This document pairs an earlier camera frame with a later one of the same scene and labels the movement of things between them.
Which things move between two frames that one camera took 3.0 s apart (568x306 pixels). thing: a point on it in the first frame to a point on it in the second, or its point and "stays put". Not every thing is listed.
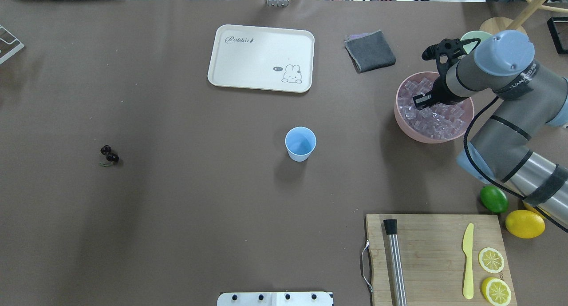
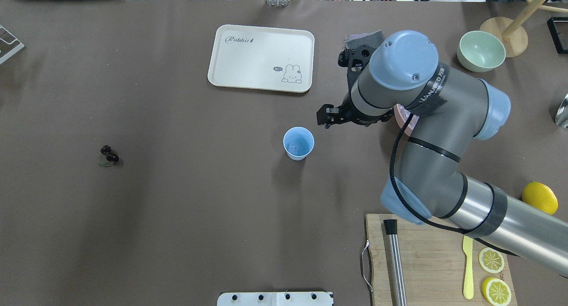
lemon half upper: x=496 y=291 stays put
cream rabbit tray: x=274 y=59 stays put
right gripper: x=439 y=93 to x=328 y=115
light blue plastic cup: x=300 y=142 stays put
